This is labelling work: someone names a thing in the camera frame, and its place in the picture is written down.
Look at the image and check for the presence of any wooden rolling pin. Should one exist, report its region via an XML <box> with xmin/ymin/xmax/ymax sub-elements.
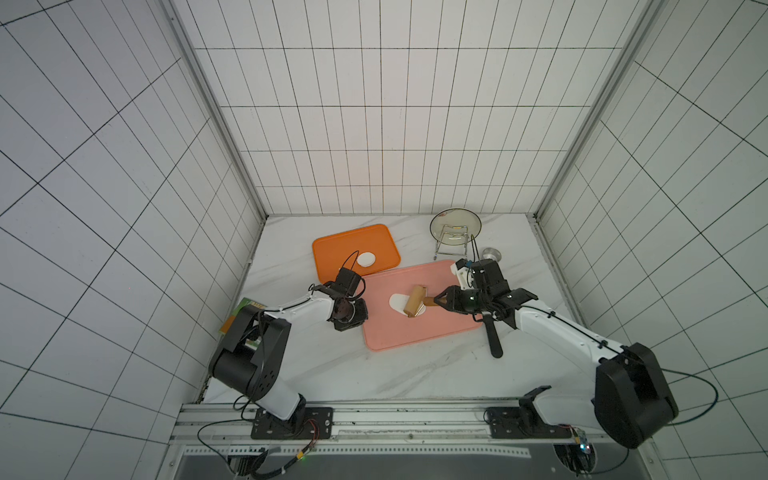
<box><xmin>403</xmin><ymin>285</ymin><xmax>436</xmax><ymax>318</ymax></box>

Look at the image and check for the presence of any pink plastic tray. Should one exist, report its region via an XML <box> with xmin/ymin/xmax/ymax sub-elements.
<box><xmin>363</xmin><ymin>260</ymin><xmax>480</xmax><ymax>352</ymax></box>

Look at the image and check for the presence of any white dough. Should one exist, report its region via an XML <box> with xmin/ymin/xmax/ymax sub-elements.
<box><xmin>389</xmin><ymin>294</ymin><xmax>427</xmax><ymax>318</ymax></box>
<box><xmin>356</xmin><ymin>252</ymin><xmax>376</xmax><ymax>268</ymax></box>

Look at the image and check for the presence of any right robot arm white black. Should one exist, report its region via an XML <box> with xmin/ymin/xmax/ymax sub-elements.
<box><xmin>431</xmin><ymin>259</ymin><xmax>679</xmax><ymax>449</ymax></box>

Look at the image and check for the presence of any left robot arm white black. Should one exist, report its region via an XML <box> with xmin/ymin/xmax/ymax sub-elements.
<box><xmin>208</xmin><ymin>267</ymin><xmax>368</xmax><ymax>423</ymax></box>

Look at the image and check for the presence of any white dough on orange tray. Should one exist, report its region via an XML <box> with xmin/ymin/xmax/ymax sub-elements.
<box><xmin>356</xmin><ymin>252</ymin><xmax>376</xmax><ymax>268</ymax></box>

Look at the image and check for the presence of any orange plastic tray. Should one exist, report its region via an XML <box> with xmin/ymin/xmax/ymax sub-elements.
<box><xmin>312</xmin><ymin>224</ymin><xmax>401</xmax><ymax>283</ymax></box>

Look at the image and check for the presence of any green yellow packet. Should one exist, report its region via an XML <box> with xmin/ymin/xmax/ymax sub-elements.
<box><xmin>219</xmin><ymin>297</ymin><xmax>265</xmax><ymax>335</ymax></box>

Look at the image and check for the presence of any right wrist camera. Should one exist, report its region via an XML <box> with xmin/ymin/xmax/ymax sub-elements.
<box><xmin>451</xmin><ymin>259</ymin><xmax>474</xmax><ymax>290</ymax></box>

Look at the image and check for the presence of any metal spatula black handle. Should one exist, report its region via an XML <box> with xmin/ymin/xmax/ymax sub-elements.
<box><xmin>482</xmin><ymin>315</ymin><xmax>504</xmax><ymax>359</ymax></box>

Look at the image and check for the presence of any metal wire lid rack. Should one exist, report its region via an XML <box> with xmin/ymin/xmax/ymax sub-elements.
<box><xmin>431</xmin><ymin>224</ymin><xmax>472</xmax><ymax>260</ymax></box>

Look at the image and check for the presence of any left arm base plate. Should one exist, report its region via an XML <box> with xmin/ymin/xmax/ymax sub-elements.
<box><xmin>250</xmin><ymin>407</ymin><xmax>334</xmax><ymax>441</ymax></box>

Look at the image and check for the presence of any aluminium mounting rail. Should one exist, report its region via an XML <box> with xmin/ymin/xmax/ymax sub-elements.
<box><xmin>170</xmin><ymin>398</ymin><xmax>614</xmax><ymax>458</ymax></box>

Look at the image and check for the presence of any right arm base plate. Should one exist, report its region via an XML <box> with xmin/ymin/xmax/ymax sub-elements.
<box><xmin>483</xmin><ymin>407</ymin><xmax>572</xmax><ymax>440</ymax></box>

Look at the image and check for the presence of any left base black cable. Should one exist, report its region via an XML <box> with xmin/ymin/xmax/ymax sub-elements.
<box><xmin>195</xmin><ymin>419</ymin><xmax>256</xmax><ymax>475</ymax></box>

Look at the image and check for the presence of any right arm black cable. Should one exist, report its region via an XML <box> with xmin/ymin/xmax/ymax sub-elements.
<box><xmin>521</xmin><ymin>304</ymin><xmax>720</xmax><ymax>428</ymax></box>

